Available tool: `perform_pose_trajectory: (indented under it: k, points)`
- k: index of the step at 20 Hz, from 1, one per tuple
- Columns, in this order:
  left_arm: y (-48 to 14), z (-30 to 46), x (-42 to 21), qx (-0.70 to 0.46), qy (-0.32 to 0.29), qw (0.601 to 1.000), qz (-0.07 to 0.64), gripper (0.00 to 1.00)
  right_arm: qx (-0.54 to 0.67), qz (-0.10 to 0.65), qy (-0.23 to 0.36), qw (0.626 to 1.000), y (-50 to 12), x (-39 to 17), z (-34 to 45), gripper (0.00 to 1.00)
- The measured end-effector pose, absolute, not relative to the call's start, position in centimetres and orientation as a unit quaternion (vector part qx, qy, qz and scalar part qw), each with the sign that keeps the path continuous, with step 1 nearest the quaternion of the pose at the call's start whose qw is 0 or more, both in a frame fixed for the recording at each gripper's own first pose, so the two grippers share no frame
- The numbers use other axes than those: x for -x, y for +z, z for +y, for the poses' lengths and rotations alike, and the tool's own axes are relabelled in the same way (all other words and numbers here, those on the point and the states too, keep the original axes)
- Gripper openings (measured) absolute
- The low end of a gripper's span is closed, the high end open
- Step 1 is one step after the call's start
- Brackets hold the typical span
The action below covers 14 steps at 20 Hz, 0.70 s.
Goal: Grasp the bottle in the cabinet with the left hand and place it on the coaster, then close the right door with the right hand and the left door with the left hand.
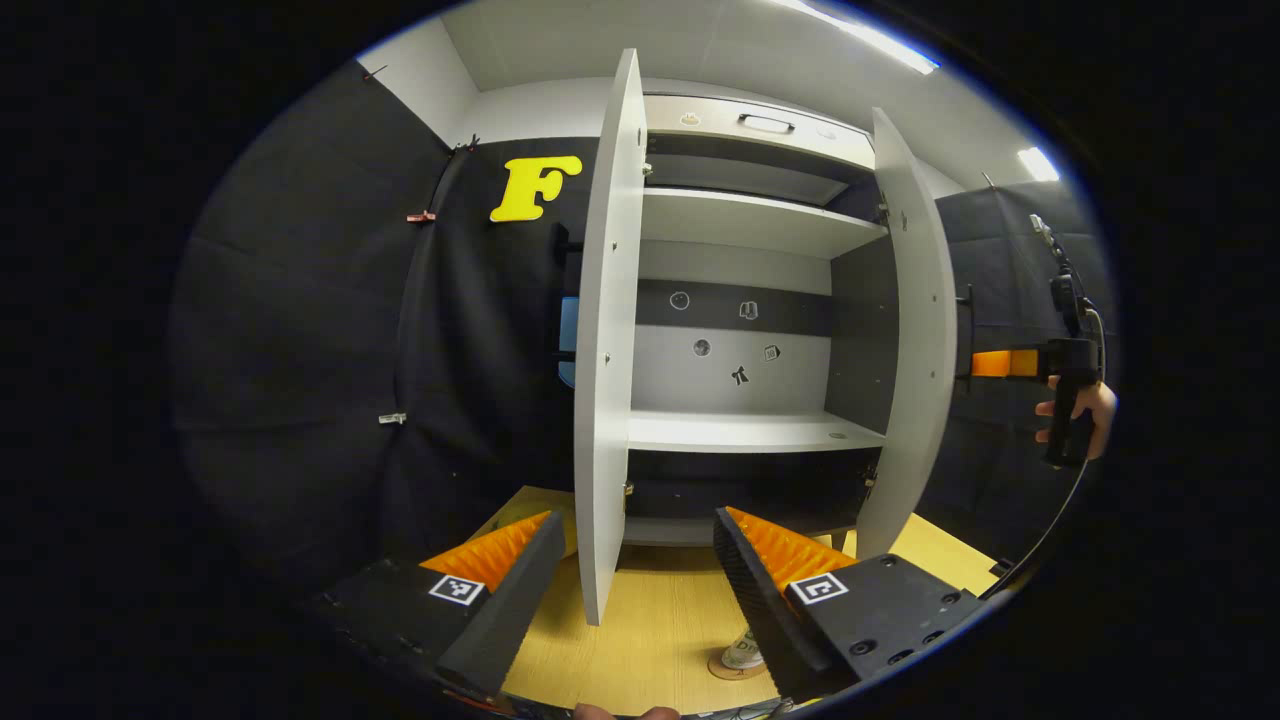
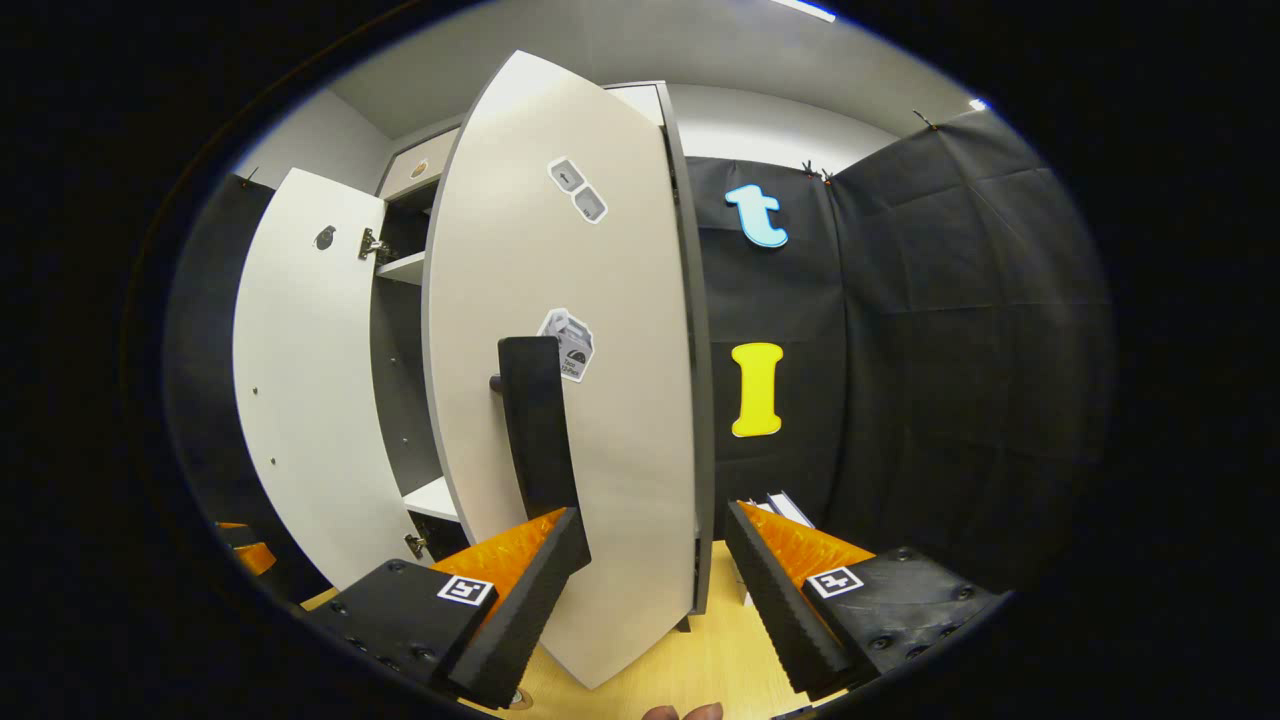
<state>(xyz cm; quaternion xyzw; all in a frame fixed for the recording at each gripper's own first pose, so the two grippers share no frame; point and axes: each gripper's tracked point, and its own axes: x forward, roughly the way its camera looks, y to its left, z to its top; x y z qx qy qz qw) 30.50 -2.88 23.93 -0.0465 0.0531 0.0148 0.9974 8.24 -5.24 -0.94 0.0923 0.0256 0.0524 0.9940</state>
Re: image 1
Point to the white grey cabinet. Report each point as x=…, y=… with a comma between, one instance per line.
x=740, y=220

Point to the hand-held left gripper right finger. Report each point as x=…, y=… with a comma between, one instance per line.
x=765, y=600

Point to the round brown coaster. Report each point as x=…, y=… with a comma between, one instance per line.
x=730, y=673

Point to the white green label bottle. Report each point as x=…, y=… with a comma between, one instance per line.
x=742, y=652

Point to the small ceiling light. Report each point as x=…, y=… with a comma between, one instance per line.
x=1038, y=164

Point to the beige cabinet drawer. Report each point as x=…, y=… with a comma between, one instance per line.
x=720, y=125

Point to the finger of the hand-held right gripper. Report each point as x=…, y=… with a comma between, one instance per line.
x=1000, y=363

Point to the black backdrop cloth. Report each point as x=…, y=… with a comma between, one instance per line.
x=1000, y=260
x=300, y=300

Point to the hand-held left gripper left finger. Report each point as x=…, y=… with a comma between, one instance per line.
x=505, y=610

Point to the long ceiling light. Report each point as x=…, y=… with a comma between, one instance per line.
x=860, y=35

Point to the white cabinet door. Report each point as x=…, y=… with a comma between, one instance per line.
x=915, y=350
x=605, y=400

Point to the silver cloth clip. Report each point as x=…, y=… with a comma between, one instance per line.
x=393, y=418

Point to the red cloth clip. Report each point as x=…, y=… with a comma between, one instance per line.
x=422, y=216

